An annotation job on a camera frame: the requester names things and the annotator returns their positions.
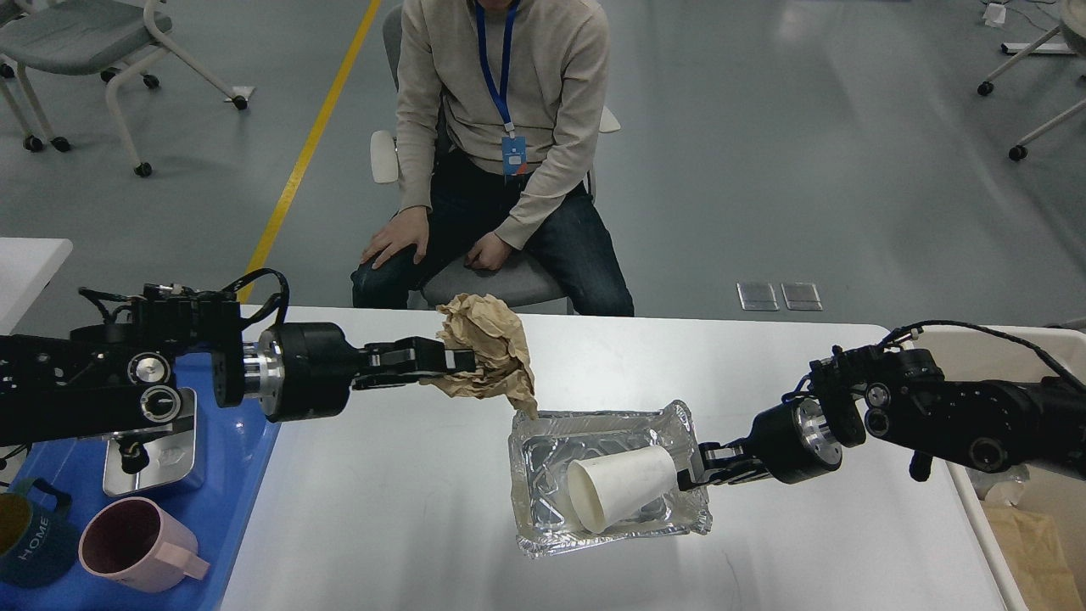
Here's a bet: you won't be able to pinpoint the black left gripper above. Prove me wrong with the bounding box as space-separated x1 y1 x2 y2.
247 323 477 423

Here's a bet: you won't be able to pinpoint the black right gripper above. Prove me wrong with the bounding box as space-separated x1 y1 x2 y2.
675 399 842 491

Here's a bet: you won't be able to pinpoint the brown paper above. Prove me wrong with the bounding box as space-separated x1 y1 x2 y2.
420 293 539 420

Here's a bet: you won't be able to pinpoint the white paper cup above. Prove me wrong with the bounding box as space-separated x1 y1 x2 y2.
567 446 675 534

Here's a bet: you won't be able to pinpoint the aluminium foil tray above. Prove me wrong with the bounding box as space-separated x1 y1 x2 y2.
508 400 714 558

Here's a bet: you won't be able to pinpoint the stainless steel rectangular container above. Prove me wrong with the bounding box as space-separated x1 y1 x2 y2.
102 387 205 496

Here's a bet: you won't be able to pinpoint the pink mug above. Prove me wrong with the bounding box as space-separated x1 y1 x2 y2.
77 496 210 594

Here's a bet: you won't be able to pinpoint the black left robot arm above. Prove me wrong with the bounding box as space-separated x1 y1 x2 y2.
1 268 476 474

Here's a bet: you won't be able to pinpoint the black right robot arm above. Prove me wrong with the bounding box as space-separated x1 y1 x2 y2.
675 321 1083 491

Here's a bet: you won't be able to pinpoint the grey office chair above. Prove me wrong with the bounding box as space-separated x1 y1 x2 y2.
370 8 622 315

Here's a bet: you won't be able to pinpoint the metal floor socket plate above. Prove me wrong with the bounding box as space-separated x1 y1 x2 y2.
736 282 780 311

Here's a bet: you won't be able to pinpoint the blue plastic tray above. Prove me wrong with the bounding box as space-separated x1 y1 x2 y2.
1 353 279 610

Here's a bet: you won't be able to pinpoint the clear plastic bag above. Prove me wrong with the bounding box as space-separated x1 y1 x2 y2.
965 464 1030 506

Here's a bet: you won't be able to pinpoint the beige plastic bin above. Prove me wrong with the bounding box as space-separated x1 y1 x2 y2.
915 326 1085 610

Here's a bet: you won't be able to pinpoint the seated person beige sweater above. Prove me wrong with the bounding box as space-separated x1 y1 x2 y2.
350 0 635 318

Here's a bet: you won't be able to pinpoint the white side table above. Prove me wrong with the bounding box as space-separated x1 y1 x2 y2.
1 237 73 335

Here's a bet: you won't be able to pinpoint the grey chair far left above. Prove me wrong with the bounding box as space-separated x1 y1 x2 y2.
1 1 249 177

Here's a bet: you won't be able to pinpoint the white rolling stand legs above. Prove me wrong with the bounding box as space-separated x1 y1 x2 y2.
976 0 1086 163

